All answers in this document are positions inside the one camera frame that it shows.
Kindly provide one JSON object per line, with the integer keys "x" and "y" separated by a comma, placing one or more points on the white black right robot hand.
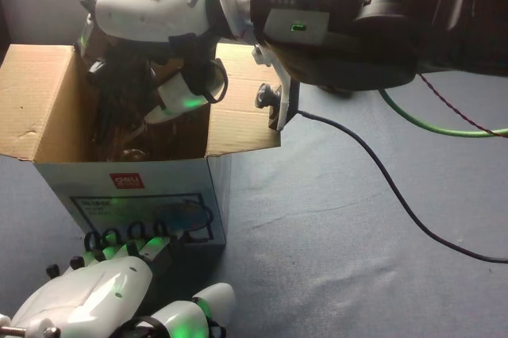
{"x": 151, "y": 12}

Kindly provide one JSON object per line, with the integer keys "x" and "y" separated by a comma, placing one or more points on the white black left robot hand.
{"x": 99, "y": 290}

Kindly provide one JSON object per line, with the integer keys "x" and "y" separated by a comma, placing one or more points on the brown spray bottle black nozzle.
{"x": 166, "y": 139}

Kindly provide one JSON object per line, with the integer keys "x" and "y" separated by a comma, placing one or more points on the open cardboard box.
{"x": 39, "y": 88}

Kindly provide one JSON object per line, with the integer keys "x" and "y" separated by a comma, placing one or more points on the grey table cloth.
{"x": 337, "y": 215}

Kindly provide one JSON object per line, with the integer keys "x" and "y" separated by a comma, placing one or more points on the wrist camera on white bracket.
{"x": 283, "y": 104}

